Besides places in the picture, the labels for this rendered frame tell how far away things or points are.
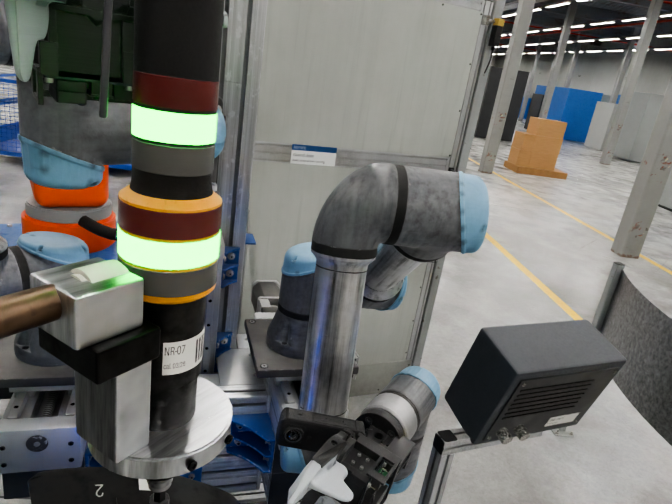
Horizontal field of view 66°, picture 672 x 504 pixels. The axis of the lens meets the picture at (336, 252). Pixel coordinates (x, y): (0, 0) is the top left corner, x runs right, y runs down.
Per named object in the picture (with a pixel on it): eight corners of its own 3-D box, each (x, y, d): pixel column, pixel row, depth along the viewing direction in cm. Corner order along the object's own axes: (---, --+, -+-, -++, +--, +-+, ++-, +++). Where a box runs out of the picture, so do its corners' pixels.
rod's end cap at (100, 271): (92, 279, 19) (137, 267, 21) (60, 263, 20) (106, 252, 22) (92, 327, 20) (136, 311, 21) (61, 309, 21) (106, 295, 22)
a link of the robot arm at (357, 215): (320, 154, 66) (279, 493, 75) (403, 164, 68) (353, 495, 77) (312, 152, 77) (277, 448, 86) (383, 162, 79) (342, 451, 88)
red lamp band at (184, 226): (164, 248, 20) (166, 219, 20) (95, 218, 22) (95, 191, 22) (240, 229, 24) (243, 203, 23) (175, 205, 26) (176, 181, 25)
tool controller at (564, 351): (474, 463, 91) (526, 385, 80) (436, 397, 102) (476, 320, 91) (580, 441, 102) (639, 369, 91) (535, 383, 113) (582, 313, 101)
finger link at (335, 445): (327, 454, 56) (357, 432, 64) (315, 447, 57) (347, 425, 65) (311, 491, 57) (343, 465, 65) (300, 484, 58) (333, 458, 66)
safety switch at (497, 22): (475, 72, 226) (489, 14, 218) (470, 71, 230) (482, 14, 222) (491, 75, 230) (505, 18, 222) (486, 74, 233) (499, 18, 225)
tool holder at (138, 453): (111, 538, 21) (111, 320, 17) (14, 453, 24) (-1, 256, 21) (258, 427, 28) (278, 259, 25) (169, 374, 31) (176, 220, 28)
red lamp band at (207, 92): (171, 112, 19) (172, 77, 19) (113, 97, 21) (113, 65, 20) (234, 113, 22) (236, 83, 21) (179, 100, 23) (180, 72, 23)
